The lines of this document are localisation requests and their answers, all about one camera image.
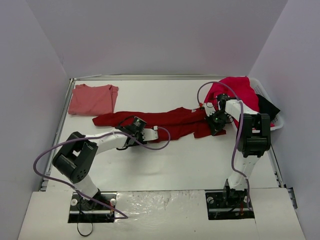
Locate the dark red t-shirt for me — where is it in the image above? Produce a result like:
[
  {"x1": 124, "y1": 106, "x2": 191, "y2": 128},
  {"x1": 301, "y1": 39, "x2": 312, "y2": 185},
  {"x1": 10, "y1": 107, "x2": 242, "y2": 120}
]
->
[{"x1": 92, "y1": 107, "x2": 212, "y2": 141}]

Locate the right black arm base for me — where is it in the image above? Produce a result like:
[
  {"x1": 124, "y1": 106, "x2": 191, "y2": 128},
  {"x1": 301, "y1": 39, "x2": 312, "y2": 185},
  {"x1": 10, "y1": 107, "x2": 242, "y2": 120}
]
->
[{"x1": 205, "y1": 186, "x2": 255, "y2": 221}]

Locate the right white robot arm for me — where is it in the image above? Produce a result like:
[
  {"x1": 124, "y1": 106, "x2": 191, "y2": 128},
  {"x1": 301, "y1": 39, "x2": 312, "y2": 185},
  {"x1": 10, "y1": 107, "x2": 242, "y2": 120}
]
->
[{"x1": 203, "y1": 93, "x2": 271, "y2": 207}]

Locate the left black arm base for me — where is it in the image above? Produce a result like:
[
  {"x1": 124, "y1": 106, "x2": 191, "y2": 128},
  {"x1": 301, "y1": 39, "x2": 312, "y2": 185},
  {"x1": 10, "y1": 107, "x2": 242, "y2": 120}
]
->
[{"x1": 68, "y1": 192, "x2": 115, "y2": 224}]

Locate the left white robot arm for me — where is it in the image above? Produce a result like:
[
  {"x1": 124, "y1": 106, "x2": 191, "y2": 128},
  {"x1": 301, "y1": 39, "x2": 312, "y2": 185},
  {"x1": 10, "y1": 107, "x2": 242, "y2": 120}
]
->
[{"x1": 52, "y1": 117, "x2": 147, "y2": 209}]

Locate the bright pink t-shirt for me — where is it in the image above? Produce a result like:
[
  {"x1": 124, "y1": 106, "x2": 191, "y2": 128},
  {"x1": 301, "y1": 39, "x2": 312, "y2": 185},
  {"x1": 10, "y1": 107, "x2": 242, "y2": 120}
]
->
[{"x1": 203, "y1": 76, "x2": 261, "y2": 130}]

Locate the black garment in basket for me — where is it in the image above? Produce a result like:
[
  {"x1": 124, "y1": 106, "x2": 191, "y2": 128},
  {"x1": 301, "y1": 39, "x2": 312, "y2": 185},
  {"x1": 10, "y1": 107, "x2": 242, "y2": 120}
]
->
[{"x1": 257, "y1": 94, "x2": 281, "y2": 121}]

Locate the folded salmon pink t-shirt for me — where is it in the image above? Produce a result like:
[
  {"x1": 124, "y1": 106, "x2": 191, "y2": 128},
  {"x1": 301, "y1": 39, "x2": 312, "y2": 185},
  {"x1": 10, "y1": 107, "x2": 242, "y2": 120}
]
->
[{"x1": 68, "y1": 84, "x2": 119, "y2": 117}]

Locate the white plastic laundry basket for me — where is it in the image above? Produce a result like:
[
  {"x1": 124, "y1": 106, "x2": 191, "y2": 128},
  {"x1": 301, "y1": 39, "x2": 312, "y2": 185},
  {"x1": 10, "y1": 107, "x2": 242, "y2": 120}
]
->
[{"x1": 249, "y1": 77, "x2": 285, "y2": 131}]

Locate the white foreground cover board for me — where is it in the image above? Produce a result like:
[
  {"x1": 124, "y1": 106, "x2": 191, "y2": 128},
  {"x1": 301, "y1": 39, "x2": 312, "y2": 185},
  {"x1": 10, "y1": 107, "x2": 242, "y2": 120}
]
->
[{"x1": 19, "y1": 188, "x2": 304, "y2": 240}]

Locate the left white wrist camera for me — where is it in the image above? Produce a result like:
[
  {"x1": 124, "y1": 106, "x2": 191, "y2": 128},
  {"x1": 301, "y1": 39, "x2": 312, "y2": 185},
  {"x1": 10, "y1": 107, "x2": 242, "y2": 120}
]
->
[{"x1": 142, "y1": 126, "x2": 159, "y2": 142}]

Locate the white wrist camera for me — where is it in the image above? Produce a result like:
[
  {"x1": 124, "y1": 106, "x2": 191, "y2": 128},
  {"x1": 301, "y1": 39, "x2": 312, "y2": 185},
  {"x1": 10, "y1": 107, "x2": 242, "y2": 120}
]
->
[
  {"x1": 199, "y1": 102, "x2": 216, "y2": 117},
  {"x1": 142, "y1": 126, "x2": 159, "y2": 142}
]

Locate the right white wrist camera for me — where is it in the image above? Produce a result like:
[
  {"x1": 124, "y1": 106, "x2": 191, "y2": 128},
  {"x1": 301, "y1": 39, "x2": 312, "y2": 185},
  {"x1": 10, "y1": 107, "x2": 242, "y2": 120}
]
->
[{"x1": 199, "y1": 102, "x2": 216, "y2": 117}]

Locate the thin black cable loop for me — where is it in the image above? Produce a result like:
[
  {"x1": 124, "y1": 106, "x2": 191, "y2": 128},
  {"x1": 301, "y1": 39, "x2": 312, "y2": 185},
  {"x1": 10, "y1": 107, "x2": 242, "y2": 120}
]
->
[{"x1": 76, "y1": 199, "x2": 95, "y2": 237}]

